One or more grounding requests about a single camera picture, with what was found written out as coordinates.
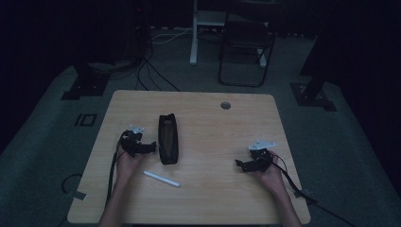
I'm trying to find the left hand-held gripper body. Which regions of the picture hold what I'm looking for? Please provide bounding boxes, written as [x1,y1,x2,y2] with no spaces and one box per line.
[119,124,148,159]

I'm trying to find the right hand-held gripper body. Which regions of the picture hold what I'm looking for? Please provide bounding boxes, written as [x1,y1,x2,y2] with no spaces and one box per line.
[247,139,277,173]

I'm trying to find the black pencil case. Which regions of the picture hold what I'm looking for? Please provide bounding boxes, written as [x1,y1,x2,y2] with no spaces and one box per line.
[157,113,180,166]

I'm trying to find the white pen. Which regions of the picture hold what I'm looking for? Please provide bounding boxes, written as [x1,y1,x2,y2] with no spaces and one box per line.
[143,170,182,188]

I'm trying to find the person's left hand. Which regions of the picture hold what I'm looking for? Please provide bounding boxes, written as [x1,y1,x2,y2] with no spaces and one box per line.
[114,145,149,185]

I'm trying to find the person's right hand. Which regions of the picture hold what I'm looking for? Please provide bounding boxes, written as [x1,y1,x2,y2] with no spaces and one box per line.
[257,150,288,197]

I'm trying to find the black folding chair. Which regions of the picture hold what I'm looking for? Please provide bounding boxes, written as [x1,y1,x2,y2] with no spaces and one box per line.
[218,3,282,89]

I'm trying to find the white desk leg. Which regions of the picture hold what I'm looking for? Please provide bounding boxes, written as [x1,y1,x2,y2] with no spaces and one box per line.
[188,0,228,66]

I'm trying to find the left hand-held gripper black cable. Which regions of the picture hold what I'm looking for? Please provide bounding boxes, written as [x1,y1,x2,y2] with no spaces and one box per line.
[105,130,129,206]

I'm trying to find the hand-held gripper black cable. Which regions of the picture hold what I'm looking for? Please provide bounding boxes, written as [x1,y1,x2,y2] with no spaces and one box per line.
[105,130,129,206]
[266,152,357,227]

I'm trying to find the right hand-held gripper black cable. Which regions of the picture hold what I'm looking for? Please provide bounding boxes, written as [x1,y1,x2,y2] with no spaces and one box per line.
[266,152,357,227]

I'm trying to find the black floor cables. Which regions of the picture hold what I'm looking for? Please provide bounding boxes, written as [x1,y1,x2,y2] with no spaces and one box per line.
[110,31,182,93]

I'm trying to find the black stand with base plate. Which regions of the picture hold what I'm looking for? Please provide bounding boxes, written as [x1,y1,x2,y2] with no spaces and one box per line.
[289,0,341,113]
[61,61,112,101]

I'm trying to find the black floor cable loop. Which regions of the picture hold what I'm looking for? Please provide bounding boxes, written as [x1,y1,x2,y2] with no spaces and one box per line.
[61,173,83,195]

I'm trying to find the white floor cable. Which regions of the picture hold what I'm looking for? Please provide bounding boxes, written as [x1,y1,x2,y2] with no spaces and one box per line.
[150,27,194,45]

